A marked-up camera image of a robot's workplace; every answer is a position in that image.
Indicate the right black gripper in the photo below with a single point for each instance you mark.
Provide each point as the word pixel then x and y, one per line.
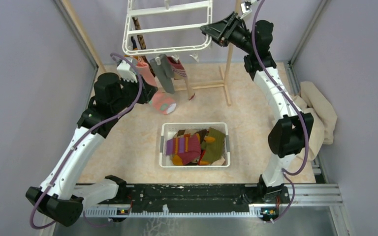
pixel 216 31

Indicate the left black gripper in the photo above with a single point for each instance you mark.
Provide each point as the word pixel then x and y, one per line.
pixel 147 92

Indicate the pink patterned sock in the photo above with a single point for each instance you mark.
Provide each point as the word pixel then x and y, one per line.
pixel 160 101

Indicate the grey sock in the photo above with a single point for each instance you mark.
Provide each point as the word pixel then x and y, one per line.
pixel 164 72

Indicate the white plastic sock hanger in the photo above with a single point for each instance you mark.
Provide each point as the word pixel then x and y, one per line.
pixel 130 28

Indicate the maroon striped beige sock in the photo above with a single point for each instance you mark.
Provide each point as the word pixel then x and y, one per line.
pixel 181 74

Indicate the white plastic basket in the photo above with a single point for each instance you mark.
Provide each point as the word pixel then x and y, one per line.
pixel 168 130

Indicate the purple maroon striped sock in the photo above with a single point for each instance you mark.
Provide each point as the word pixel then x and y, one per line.
pixel 183 150

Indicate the olive green striped sock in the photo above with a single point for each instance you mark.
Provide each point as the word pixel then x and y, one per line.
pixel 212 145

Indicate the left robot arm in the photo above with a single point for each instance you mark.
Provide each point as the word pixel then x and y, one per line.
pixel 56 197

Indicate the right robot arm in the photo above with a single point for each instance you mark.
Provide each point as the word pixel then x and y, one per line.
pixel 291 132

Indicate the wooden hanger rack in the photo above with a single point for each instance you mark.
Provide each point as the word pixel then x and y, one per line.
pixel 75 24

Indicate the black hanging sock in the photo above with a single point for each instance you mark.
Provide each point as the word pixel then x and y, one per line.
pixel 133 43

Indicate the brown argyle hanging sock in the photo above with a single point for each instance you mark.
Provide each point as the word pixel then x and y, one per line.
pixel 139 36

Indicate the brown argyle sock in basket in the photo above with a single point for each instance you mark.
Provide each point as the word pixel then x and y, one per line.
pixel 181 133

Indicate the beige crumpled cloth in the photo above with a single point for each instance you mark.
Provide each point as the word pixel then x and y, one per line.
pixel 312 101

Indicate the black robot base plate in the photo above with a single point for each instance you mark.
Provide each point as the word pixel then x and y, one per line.
pixel 198 200

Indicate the aluminium frame rail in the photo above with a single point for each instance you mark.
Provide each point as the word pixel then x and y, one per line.
pixel 314 210

